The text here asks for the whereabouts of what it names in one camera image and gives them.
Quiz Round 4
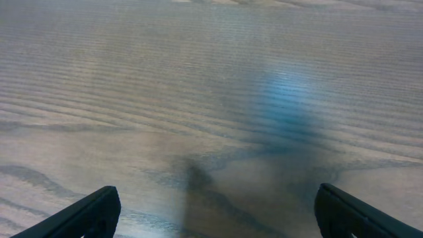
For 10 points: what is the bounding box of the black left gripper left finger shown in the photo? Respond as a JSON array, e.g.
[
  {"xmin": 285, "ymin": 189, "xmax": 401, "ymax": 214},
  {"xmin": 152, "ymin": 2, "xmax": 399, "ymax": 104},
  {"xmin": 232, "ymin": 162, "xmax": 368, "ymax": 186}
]
[{"xmin": 11, "ymin": 186, "xmax": 121, "ymax": 238}]

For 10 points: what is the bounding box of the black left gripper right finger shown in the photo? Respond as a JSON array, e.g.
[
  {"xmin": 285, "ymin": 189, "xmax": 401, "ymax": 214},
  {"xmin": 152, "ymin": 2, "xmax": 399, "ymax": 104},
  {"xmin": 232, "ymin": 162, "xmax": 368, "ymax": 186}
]
[{"xmin": 314, "ymin": 183, "xmax": 422, "ymax": 238}]

